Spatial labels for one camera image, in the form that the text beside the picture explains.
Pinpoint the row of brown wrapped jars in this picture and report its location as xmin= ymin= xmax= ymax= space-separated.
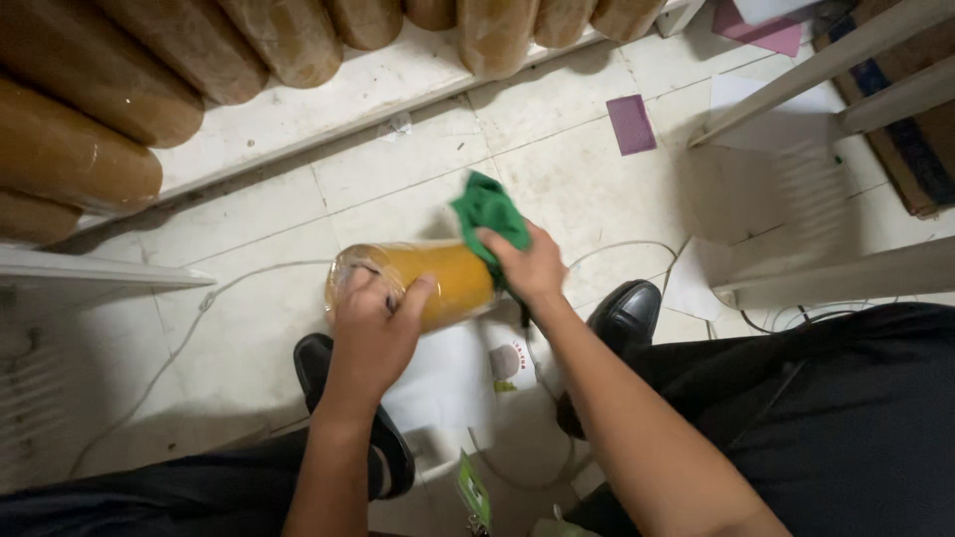
xmin=0 ymin=0 xmax=667 ymax=246

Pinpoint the green cleaning cloth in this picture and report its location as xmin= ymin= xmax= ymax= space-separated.
xmin=449 ymin=170 xmax=534 ymax=329

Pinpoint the person's left trouser leg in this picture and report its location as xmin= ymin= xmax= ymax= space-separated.
xmin=0 ymin=427 xmax=389 ymax=537

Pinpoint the person's right trouser leg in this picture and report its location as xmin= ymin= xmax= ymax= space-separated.
xmin=566 ymin=301 xmax=955 ymax=537

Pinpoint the person's black left shoe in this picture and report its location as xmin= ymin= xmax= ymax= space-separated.
xmin=293 ymin=333 xmax=417 ymax=500

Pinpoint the green tag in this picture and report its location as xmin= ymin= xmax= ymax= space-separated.
xmin=456 ymin=447 xmax=493 ymax=532

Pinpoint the long white cable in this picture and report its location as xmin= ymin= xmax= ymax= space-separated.
xmin=67 ymin=239 xmax=681 ymax=480

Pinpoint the person's black right shoe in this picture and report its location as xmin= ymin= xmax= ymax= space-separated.
xmin=555 ymin=279 xmax=664 ymax=441

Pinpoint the person's right hand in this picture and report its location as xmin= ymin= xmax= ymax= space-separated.
xmin=476 ymin=221 xmax=570 ymax=312

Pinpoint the pink paper sheet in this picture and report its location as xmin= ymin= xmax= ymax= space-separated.
xmin=710 ymin=0 xmax=804 ymax=58

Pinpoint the plastic-wrapped yellow jar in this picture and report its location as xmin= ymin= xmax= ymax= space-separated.
xmin=324 ymin=239 xmax=502 ymax=334

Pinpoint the person's left hand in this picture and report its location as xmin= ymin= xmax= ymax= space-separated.
xmin=324 ymin=266 xmax=437 ymax=409

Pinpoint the coiled thin cable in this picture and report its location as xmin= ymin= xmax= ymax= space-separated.
xmin=737 ymin=297 xmax=900 ymax=335

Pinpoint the white rack frame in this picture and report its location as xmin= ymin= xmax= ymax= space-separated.
xmin=685 ymin=0 xmax=955 ymax=312

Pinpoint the person's trouser leg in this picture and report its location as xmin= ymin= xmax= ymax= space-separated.
xmin=0 ymin=427 xmax=389 ymax=537
xmin=566 ymin=301 xmax=955 ymax=537

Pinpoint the brown cardboard box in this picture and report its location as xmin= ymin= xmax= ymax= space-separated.
xmin=812 ymin=0 xmax=955 ymax=219

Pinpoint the purple card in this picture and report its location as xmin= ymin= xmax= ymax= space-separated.
xmin=605 ymin=94 xmax=659 ymax=157

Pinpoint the white printed plastic bag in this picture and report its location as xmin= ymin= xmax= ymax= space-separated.
xmin=379 ymin=298 xmax=570 ymax=486

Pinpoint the crumpled clear wrapper scrap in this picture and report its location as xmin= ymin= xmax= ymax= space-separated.
xmin=376 ymin=111 xmax=413 ymax=143

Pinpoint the person's black shoe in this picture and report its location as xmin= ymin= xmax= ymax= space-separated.
xmin=555 ymin=279 xmax=664 ymax=441
xmin=293 ymin=333 xmax=417 ymax=500

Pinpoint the white shelf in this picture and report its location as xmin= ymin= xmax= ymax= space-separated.
xmin=0 ymin=0 xmax=707 ymax=293

